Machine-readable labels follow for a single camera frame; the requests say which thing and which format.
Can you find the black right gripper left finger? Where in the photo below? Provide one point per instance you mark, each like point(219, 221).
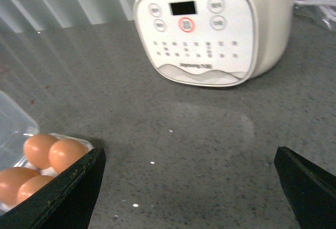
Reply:
point(67, 201)

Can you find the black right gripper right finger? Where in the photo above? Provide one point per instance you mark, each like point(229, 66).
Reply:
point(309, 189)

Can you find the brown egg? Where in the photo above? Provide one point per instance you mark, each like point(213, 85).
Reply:
point(31, 186)

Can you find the brown egg box back right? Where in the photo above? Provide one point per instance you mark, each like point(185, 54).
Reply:
point(64, 153)

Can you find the brown egg box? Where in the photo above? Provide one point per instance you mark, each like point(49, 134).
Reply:
point(11, 180)
point(36, 150)
point(64, 153)

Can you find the brown egg box front left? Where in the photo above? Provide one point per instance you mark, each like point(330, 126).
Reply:
point(11, 180)

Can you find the brown egg box back left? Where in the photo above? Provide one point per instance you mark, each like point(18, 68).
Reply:
point(36, 150)

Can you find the clear plastic egg box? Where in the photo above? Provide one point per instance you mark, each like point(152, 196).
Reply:
point(16, 127)

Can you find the white soy milk maker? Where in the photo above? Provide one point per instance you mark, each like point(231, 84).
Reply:
point(213, 43)

